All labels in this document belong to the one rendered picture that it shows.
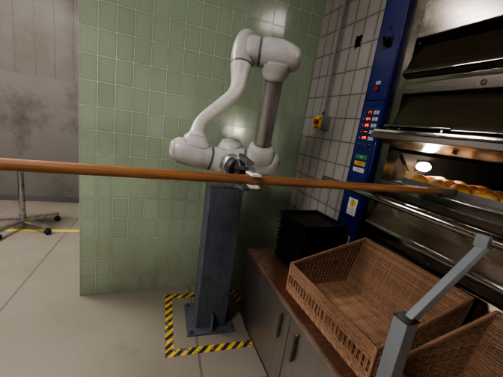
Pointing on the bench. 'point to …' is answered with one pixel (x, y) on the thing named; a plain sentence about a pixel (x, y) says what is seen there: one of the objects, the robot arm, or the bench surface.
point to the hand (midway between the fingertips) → (252, 179)
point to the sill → (456, 205)
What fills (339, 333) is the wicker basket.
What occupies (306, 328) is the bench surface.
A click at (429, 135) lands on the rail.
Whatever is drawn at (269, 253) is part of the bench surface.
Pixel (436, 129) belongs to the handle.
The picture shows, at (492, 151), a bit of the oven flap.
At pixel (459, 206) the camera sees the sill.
